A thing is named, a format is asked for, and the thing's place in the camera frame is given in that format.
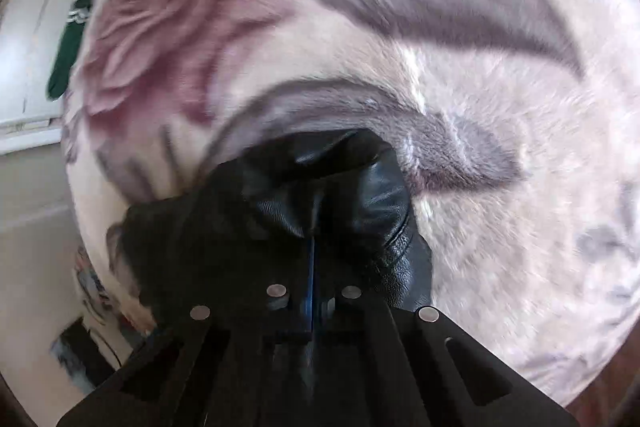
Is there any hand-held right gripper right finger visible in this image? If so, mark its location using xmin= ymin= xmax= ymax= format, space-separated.
xmin=314 ymin=237 xmax=582 ymax=427

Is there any patterned cloth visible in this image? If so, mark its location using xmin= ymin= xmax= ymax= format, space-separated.
xmin=49 ymin=244 xmax=153 ymax=390

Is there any white box with green print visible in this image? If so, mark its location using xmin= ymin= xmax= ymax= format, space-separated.
xmin=0 ymin=0 xmax=107 ymax=156

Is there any pink floral plush blanket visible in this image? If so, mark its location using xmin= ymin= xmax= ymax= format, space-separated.
xmin=60 ymin=0 xmax=640 ymax=409

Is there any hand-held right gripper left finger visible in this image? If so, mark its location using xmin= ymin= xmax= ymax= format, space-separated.
xmin=56 ymin=237 xmax=316 ymax=427

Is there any black leather jacket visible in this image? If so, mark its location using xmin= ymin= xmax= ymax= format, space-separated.
xmin=106 ymin=128 xmax=434 ymax=314

